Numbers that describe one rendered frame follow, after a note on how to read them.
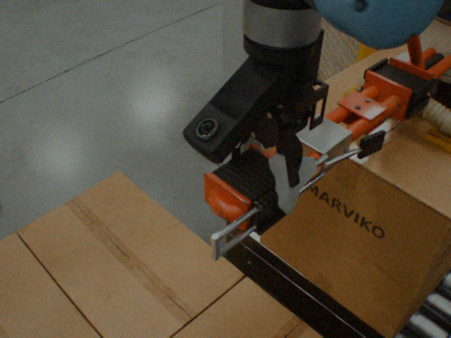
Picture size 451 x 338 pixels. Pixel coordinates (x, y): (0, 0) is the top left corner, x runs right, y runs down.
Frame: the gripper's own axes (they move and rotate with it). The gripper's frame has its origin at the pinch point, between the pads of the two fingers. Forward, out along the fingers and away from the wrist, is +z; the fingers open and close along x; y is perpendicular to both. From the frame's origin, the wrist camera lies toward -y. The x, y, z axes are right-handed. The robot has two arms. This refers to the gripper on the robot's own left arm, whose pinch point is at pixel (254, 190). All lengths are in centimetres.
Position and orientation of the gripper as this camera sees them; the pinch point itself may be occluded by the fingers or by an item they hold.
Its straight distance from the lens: 57.8
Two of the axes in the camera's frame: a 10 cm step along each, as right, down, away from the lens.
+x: -6.9, -5.0, 5.2
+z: -0.1, 7.3, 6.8
